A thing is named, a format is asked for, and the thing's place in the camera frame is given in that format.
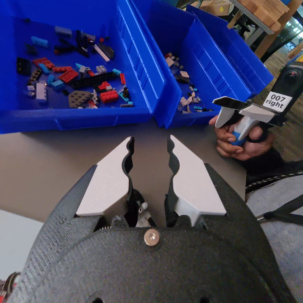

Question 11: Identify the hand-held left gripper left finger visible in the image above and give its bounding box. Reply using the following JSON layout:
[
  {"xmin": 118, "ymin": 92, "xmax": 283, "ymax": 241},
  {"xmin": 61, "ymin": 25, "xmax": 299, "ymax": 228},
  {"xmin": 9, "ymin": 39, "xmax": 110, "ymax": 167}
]
[{"xmin": 76, "ymin": 136, "xmax": 140, "ymax": 228}]

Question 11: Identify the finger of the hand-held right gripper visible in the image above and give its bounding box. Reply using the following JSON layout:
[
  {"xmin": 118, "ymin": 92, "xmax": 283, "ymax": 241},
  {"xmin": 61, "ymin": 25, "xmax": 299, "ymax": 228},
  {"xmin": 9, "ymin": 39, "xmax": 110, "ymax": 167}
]
[
  {"xmin": 239, "ymin": 105, "xmax": 282, "ymax": 142},
  {"xmin": 214, "ymin": 107, "xmax": 238, "ymax": 129}
]

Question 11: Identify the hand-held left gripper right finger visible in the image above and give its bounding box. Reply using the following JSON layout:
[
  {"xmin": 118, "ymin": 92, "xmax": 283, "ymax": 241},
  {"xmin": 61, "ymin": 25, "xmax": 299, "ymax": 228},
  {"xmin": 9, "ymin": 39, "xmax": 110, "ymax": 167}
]
[{"xmin": 165, "ymin": 135, "xmax": 227, "ymax": 227}]

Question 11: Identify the pile of grey white toy bricks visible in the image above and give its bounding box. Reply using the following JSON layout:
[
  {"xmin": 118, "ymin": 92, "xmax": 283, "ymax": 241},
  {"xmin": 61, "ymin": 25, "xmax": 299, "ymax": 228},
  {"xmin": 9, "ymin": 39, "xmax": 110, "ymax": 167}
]
[{"xmin": 164, "ymin": 53, "xmax": 214, "ymax": 114}]

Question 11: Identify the grey toy brick model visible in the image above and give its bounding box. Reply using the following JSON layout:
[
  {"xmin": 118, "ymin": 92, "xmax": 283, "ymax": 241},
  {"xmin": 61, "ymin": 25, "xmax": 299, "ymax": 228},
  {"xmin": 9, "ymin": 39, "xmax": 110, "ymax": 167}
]
[{"xmin": 134, "ymin": 189, "xmax": 157, "ymax": 228}]

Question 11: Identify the blue plastic bin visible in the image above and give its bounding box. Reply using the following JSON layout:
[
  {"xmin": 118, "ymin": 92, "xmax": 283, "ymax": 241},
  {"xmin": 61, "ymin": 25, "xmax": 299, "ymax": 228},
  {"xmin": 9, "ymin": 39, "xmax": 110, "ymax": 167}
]
[
  {"xmin": 186, "ymin": 4, "xmax": 274, "ymax": 101},
  {"xmin": 0, "ymin": 0, "xmax": 167, "ymax": 134},
  {"xmin": 129, "ymin": 0, "xmax": 252, "ymax": 129}
]

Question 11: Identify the toy instruction booklet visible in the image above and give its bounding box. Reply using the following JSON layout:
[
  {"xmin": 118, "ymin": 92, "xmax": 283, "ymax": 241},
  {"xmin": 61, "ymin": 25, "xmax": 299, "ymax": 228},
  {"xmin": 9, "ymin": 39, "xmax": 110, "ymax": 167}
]
[{"xmin": 0, "ymin": 209, "xmax": 45, "ymax": 303}]

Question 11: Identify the person's right forearm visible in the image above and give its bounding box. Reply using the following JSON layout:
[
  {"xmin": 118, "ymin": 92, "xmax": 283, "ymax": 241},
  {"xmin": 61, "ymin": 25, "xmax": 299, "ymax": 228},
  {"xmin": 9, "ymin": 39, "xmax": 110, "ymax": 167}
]
[{"xmin": 244, "ymin": 148, "xmax": 303, "ymax": 181}]

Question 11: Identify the person's right hand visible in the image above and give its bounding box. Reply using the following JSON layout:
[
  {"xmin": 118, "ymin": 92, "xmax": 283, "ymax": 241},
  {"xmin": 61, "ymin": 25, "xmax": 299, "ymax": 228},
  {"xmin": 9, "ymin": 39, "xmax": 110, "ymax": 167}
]
[{"xmin": 209, "ymin": 115, "xmax": 275, "ymax": 162}]

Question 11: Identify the brown cardboard box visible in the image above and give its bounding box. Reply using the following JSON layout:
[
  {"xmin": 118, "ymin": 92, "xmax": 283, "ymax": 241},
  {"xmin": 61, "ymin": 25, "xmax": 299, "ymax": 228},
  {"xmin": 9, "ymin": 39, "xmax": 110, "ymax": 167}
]
[
  {"xmin": 237, "ymin": 0, "xmax": 290, "ymax": 27},
  {"xmin": 199, "ymin": 0, "xmax": 232, "ymax": 16}
]

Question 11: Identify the pile of red black toy bricks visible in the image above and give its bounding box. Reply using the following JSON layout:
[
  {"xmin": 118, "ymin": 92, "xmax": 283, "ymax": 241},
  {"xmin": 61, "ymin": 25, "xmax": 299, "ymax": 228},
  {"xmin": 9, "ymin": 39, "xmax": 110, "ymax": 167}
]
[{"xmin": 16, "ymin": 25, "xmax": 135, "ymax": 110}]

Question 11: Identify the black white braided cord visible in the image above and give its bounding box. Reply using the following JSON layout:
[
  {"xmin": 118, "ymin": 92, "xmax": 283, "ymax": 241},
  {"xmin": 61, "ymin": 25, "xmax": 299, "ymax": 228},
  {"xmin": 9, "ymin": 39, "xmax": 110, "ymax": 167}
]
[{"xmin": 245, "ymin": 172, "xmax": 303, "ymax": 193}]

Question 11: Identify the black lanyard strap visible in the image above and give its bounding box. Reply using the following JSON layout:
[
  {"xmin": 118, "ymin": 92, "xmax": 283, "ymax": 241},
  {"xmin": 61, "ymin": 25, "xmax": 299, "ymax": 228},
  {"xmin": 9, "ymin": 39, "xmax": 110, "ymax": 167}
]
[{"xmin": 257, "ymin": 200, "xmax": 303, "ymax": 223}]

